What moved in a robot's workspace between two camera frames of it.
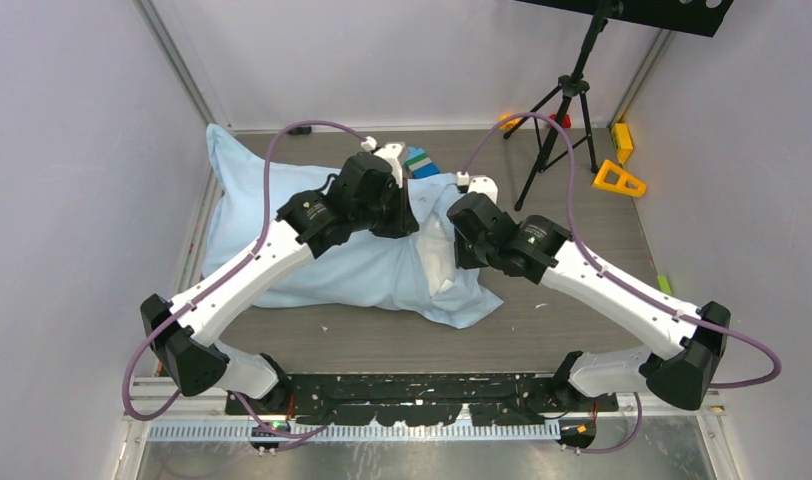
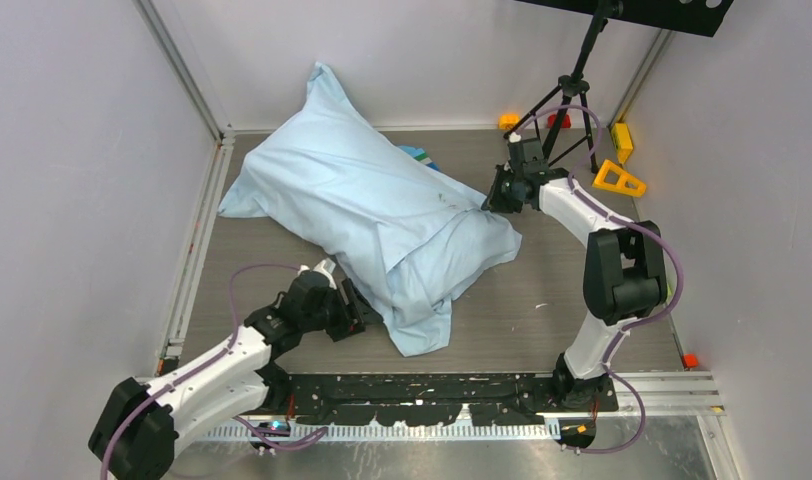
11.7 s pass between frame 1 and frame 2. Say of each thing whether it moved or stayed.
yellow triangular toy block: stayed
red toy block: stayed
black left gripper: moved
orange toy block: stayed
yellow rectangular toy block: stayed
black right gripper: moved
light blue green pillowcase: moved
